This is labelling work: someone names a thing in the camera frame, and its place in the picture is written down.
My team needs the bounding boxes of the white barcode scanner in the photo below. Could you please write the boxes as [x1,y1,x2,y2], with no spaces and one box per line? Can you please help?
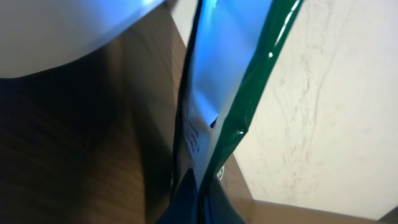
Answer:
[1,0,163,78]

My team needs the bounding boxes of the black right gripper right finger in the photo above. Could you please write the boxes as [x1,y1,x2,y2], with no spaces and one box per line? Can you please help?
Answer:
[201,179,245,224]

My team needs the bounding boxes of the green grip gloves package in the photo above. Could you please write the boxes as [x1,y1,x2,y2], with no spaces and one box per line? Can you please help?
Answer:
[173,0,302,194]

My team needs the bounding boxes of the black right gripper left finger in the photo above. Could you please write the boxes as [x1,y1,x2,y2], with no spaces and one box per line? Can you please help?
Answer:
[156,169,198,224]

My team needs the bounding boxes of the brown cardboard panel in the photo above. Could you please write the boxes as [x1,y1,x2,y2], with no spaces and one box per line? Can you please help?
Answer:
[221,156,397,224]

